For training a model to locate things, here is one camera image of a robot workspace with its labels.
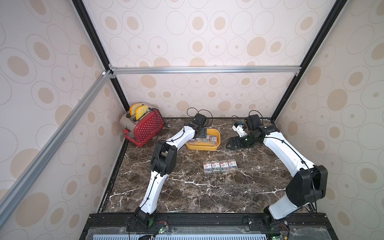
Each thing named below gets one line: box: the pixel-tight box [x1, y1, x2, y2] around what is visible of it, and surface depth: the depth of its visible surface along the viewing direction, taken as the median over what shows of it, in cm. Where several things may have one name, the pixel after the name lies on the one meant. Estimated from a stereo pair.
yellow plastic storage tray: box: [185, 128, 221, 151], surface depth 106 cm
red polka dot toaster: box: [120, 108, 165, 147], surface depth 99 cm
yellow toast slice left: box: [129, 103, 143, 117], surface depth 99 cm
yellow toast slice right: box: [135, 105, 149, 121], surface depth 98 cm
